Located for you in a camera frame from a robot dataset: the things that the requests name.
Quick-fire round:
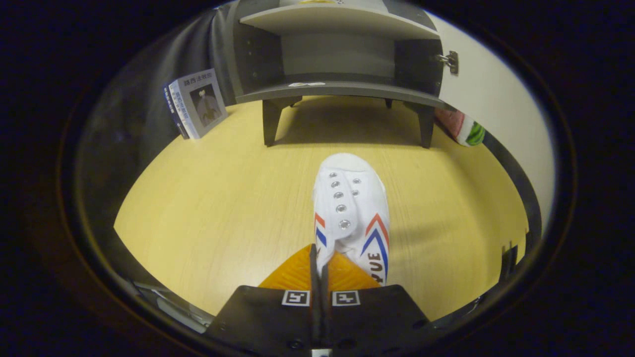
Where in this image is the watermelon slice toy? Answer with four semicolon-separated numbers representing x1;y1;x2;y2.
435;108;486;148

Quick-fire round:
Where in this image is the white canvas shoe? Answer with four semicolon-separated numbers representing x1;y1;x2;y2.
312;153;390;287

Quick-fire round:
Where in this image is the metal door hinge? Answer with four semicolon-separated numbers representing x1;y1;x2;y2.
436;50;460;75

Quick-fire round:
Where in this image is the blue spine book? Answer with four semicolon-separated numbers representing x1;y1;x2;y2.
162;83;190;139

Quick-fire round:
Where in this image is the black backdrop cloth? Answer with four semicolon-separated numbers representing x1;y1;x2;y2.
74;7;239;278

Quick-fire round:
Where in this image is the grey portrait cover book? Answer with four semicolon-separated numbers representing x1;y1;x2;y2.
169;68;228;140

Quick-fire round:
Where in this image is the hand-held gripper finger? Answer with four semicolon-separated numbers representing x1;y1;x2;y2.
321;250;440;357
204;243;321;357

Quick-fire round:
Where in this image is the grey shoe cabinet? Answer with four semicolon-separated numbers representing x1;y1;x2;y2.
208;0;454;149

